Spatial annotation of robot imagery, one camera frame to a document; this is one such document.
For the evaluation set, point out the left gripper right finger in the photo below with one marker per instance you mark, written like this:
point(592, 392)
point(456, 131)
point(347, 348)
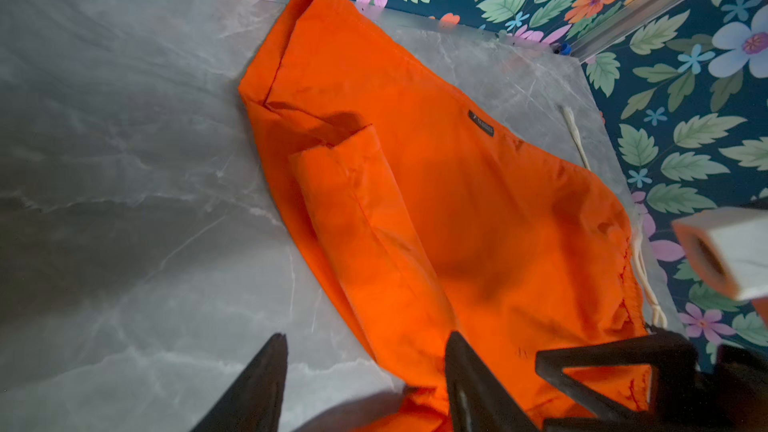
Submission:
point(478, 401)

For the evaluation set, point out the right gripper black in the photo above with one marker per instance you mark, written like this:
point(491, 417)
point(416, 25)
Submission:
point(656, 379)

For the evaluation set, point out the orange shorts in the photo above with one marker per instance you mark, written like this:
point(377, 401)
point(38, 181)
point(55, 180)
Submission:
point(420, 215)

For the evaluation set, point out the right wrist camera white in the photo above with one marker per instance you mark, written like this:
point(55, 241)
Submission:
point(727, 248)

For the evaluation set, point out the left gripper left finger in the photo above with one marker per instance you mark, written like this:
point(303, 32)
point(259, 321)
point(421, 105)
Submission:
point(253, 402)

